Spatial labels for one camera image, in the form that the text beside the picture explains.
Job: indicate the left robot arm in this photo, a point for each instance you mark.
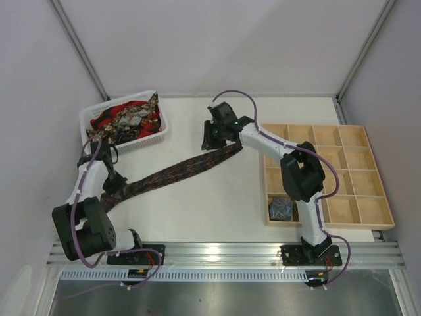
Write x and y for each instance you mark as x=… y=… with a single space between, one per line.
x=85 y=231

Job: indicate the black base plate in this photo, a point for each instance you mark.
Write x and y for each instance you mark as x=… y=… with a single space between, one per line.
x=292 y=255
x=149 y=255

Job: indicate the right aluminium frame post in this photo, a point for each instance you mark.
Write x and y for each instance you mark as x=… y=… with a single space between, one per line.
x=368 y=44

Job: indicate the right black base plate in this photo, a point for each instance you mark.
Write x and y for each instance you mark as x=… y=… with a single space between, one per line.
x=292 y=255

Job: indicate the white slotted cable duct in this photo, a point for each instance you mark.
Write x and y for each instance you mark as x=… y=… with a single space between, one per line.
x=186 y=275

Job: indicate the aluminium rail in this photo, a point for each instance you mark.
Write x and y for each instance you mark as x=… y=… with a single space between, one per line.
x=362 y=255

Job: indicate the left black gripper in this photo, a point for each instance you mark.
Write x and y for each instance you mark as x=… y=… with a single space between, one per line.
x=116 y=184

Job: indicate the dark paisley necktie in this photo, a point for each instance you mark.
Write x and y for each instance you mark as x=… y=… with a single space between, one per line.
x=171 y=175

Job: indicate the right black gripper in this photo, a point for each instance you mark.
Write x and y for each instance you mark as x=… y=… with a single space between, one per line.
x=210 y=135

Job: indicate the aluminium frame post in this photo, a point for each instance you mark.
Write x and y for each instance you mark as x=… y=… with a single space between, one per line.
x=368 y=44
x=77 y=45

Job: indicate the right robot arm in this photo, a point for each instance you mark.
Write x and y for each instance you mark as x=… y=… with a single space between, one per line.
x=300 y=169

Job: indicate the left aluminium frame post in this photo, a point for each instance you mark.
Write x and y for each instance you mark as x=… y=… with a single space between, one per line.
x=77 y=45

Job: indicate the brown floral tie in basket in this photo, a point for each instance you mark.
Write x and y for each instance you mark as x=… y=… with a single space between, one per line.
x=105 y=130

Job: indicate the wooden compartment tray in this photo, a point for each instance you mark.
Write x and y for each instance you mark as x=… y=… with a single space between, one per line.
x=361 y=202

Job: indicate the rolled grey tie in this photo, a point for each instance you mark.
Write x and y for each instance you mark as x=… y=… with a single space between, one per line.
x=280 y=209

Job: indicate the red patterned tie in basket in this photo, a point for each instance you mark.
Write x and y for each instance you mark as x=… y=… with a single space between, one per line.
x=112 y=113

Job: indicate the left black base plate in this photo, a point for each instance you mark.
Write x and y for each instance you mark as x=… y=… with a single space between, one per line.
x=149 y=255

